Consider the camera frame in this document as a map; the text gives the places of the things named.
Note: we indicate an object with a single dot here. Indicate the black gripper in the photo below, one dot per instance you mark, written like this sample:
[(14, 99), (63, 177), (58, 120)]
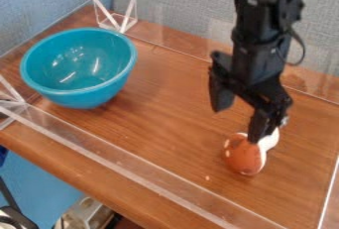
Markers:
[(248, 74)]

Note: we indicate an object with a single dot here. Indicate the brown and white mushroom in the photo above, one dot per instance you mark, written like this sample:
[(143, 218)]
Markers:
[(246, 157)]

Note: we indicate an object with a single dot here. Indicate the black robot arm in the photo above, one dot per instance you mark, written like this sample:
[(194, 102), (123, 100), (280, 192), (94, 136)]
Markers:
[(264, 17)]

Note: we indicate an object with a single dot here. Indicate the blue bowl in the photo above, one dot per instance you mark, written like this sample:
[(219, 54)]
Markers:
[(79, 67)]

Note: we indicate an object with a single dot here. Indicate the clear acrylic back barrier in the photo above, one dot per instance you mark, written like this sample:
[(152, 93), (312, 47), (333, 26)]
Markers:
[(195, 36)]

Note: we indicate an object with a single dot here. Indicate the clear acrylic barrier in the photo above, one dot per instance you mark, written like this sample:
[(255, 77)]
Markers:
[(188, 194), (195, 36)]

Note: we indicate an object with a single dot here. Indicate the clear acrylic front barrier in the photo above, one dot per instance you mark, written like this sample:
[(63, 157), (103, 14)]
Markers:
[(188, 194)]

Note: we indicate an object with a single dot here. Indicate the white object under table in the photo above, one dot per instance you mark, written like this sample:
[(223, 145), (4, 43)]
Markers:
[(87, 214)]

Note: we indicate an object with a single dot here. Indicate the black stand leg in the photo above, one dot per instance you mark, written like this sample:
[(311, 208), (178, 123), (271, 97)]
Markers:
[(12, 219)]

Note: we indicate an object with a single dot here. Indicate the clear acrylic corner bracket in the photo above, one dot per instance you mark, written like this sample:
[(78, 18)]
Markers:
[(112, 21)]

